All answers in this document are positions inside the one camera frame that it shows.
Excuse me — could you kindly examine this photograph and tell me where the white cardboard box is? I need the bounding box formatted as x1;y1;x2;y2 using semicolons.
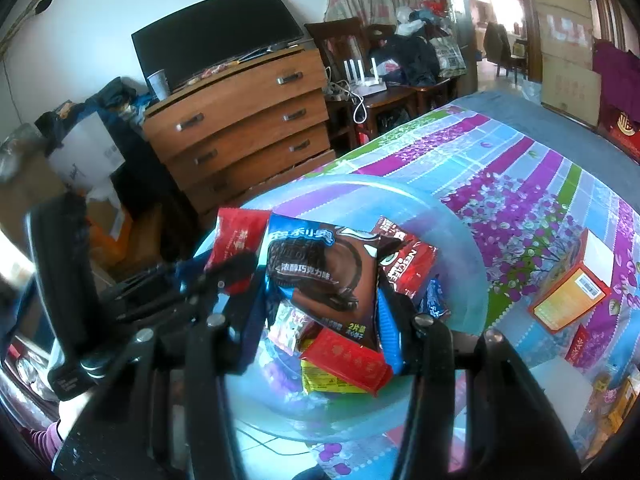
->
46;110;127;196

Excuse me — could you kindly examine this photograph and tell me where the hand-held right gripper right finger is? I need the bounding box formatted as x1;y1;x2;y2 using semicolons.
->
376;291;584;480

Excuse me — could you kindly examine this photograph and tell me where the red yellow wafer packet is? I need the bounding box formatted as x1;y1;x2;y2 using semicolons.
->
299;327;394;395

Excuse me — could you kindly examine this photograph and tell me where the dark clothes pile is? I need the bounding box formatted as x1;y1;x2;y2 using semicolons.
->
367;35;441;88

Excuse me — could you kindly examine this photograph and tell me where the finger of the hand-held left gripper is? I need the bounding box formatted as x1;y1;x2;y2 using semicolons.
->
107;251;257;302
116;290;202;324

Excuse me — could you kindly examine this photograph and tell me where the plain cardboard box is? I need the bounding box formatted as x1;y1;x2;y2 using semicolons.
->
539;52;602;128

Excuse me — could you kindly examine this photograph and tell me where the red long sachet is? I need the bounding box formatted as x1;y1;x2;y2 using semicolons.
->
565;324;593;368

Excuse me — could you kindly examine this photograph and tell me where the small blue packet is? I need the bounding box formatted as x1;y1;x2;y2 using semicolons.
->
419;279;452;320

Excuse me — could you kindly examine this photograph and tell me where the person's left forearm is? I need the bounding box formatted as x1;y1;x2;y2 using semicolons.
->
22;395;91;466

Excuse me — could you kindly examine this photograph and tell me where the white plastic bag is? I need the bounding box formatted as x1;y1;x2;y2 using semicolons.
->
396;6;427;36

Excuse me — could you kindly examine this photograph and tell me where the red chocolate wafer packet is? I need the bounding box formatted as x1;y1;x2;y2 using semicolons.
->
372;216;439;297

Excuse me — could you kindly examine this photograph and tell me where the clear plastic basin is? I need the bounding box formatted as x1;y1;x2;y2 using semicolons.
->
192;175;491;443

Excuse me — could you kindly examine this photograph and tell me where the purple garment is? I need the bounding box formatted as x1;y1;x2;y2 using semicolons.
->
592;39;640;111

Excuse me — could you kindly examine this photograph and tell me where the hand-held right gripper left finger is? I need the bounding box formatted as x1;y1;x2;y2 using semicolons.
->
52;269;267;480

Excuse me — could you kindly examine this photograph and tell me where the white router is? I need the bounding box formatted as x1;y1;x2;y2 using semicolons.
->
342;57;388;98

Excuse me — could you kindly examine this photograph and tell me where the orange red carton box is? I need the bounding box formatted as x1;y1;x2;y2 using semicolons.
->
529;229;614;334

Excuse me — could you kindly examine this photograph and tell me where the flamingo print packet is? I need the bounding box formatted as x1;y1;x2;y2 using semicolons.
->
266;302;323;357

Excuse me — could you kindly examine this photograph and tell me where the red gift box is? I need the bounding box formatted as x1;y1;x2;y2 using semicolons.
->
597;95;640;161

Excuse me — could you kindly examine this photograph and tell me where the white door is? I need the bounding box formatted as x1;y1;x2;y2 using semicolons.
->
437;0;478;96

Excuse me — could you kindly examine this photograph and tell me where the wooden side table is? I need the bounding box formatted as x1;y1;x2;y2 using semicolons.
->
325;77;453;161

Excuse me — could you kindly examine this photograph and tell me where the black television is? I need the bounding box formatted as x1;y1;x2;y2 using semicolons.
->
131;0;306;92

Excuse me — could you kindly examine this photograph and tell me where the paper cup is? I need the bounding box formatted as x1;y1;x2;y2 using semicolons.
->
147;70;172;101

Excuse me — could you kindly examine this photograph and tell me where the red snack packet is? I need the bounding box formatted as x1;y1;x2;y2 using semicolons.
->
204;207;272;296

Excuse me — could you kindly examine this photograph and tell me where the wooden dresser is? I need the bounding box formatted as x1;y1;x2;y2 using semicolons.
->
142;46;337;216

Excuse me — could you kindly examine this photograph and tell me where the blue brown cookie packet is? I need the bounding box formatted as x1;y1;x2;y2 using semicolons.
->
262;212;397;352

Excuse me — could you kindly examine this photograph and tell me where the dark wooden chair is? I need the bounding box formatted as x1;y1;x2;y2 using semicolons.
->
304;16;368;86

